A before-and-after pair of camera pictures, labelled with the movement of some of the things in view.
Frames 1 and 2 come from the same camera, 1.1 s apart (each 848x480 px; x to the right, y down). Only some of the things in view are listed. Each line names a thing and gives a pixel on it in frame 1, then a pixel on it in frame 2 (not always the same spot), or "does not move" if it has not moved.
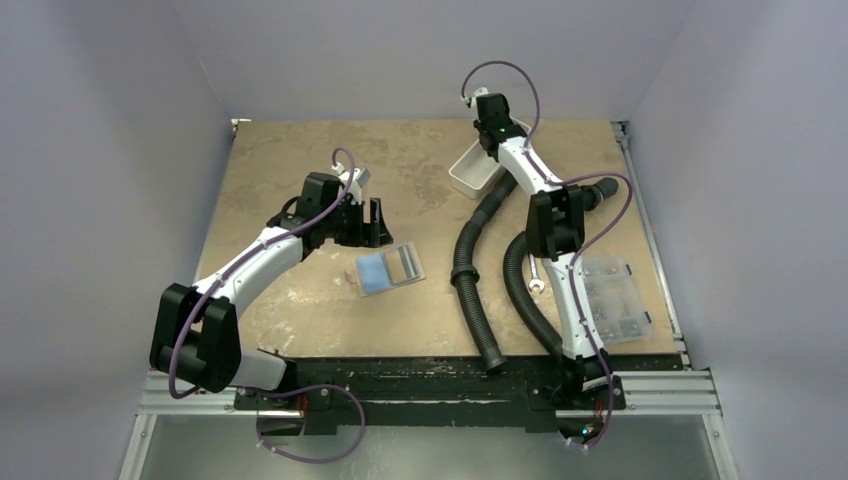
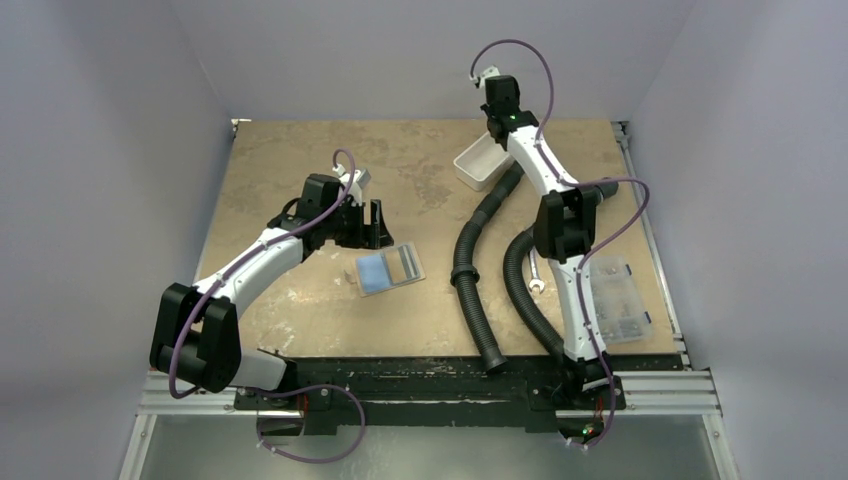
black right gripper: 488,142 -> 499,129
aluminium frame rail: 682,391 does not move
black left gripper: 372,234 does not move
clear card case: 390,269 does not move
